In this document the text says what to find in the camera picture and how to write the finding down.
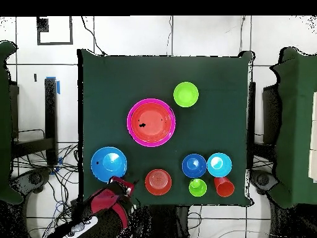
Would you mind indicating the medium blue bowl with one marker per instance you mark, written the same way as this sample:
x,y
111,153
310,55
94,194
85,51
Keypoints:
x,y
99,171

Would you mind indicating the large pink bowl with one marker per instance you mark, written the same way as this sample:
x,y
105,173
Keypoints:
x,y
128,119

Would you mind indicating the wide orange bowl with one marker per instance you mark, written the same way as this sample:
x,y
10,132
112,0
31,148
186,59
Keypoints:
x,y
156,119

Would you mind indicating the small dark blue bowl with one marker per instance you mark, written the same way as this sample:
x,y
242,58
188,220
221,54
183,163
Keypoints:
x,y
197,169

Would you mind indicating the small light blue bowl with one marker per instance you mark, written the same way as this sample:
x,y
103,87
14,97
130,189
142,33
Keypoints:
x,y
223,168

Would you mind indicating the orange cup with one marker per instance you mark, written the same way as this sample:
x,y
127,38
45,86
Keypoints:
x,y
225,188

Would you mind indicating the small green bowl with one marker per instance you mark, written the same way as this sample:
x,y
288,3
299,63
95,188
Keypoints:
x,y
186,94

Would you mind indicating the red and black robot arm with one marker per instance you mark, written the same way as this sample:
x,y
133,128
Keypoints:
x,y
104,210

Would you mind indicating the small deep orange bowl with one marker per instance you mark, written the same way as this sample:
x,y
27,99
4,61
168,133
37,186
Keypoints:
x,y
158,182

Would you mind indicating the green cup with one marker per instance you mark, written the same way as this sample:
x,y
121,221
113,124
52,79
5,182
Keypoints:
x,y
198,189

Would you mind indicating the grey wheeled floor base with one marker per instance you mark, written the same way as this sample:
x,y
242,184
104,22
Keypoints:
x,y
33,178
262,179

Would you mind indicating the dark green tablecloth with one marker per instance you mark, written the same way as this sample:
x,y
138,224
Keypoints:
x,y
111,86

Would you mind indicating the green cloth side table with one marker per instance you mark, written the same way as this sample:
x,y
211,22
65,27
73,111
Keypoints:
x,y
4,124
294,124

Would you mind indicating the white box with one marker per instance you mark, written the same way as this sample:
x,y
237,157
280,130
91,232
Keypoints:
x,y
313,138

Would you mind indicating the black post with blue tape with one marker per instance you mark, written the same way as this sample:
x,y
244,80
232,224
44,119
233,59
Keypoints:
x,y
50,119

